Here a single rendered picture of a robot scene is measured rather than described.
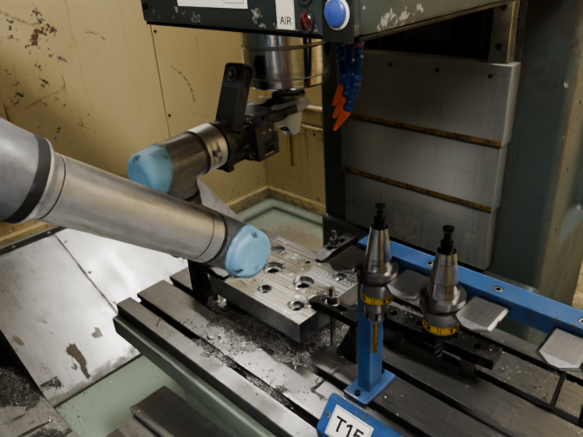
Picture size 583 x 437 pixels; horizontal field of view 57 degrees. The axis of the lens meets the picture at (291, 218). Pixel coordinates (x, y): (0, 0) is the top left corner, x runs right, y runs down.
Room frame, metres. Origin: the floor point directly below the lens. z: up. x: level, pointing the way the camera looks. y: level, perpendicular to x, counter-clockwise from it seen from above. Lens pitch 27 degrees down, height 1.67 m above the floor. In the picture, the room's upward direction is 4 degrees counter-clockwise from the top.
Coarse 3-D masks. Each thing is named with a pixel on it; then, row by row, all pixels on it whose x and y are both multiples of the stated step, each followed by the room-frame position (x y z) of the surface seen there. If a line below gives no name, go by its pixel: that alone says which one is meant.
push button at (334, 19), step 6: (330, 0) 0.63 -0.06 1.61; (336, 0) 0.63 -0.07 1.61; (324, 6) 0.64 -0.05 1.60; (330, 6) 0.63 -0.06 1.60; (336, 6) 0.63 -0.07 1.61; (342, 6) 0.62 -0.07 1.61; (324, 12) 0.64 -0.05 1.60; (330, 12) 0.63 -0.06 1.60; (336, 12) 0.63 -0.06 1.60; (342, 12) 0.62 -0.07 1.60; (324, 18) 0.64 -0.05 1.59; (330, 18) 0.63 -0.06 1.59; (336, 18) 0.63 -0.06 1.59; (342, 18) 0.62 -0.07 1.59; (330, 24) 0.63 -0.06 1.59; (336, 24) 0.63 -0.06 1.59; (342, 24) 0.63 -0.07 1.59
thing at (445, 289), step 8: (440, 256) 0.60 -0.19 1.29; (448, 256) 0.60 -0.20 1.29; (456, 256) 0.60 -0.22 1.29; (440, 264) 0.60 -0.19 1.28; (448, 264) 0.59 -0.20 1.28; (456, 264) 0.60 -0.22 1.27; (432, 272) 0.61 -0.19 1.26; (440, 272) 0.60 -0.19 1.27; (448, 272) 0.59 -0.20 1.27; (456, 272) 0.60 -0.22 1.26; (432, 280) 0.60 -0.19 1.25; (440, 280) 0.59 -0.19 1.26; (448, 280) 0.59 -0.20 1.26; (456, 280) 0.59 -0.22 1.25; (432, 288) 0.60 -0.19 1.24; (440, 288) 0.59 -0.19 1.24; (448, 288) 0.59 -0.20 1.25; (456, 288) 0.59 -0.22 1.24; (432, 296) 0.60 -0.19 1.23; (440, 296) 0.59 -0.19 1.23; (448, 296) 0.59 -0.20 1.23; (456, 296) 0.59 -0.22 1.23
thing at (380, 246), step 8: (376, 232) 0.68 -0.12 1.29; (384, 232) 0.68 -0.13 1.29; (368, 240) 0.69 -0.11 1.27; (376, 240) 0.67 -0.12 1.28; (384, 240) 0.67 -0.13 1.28; (368, 248) 0.68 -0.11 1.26; (376, 248) 0.67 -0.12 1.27; (384, 248) 0.67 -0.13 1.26; (368, 256) 0.68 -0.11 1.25; (376, 256) 0.67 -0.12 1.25; (384, 256) 0.67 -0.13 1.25; (368, 264) 0.67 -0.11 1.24; (376, 264) 0.67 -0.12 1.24; (384, 264) 0.67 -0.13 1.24; (392, 264) 0.68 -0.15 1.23; (376, 272) 0.66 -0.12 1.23; (384, 272) 0.66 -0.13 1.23
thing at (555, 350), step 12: (552, 336) 0.51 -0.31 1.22; (564, 336) 0.51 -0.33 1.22; (576, 336) 0.51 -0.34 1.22; (540, 348) 0.49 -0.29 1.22; (552, 348) 0.49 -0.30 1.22; (564, 348) 0.49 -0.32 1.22; (576, 348) 0.49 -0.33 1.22; (552, 360) 0.47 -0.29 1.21; (564, 360) 0.47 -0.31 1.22; (576, 360) 0.47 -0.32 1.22; (576, 372) 0.46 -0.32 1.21
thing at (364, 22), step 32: (160, 0) 0.89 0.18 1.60; (256, 0) 0.73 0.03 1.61; (320, 0) 0.65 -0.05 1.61; (384, 0) 0.65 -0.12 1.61; (416, 0) 0.69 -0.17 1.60; (448, 0) 0.75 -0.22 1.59; (480, 0) 0.81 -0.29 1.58; (512, 0) 0.89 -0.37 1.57; (256, 32) 0.75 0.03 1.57; (288, 32) 0.70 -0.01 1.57; (320, 32) 0.66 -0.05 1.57; (384, 32) 0.66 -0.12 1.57
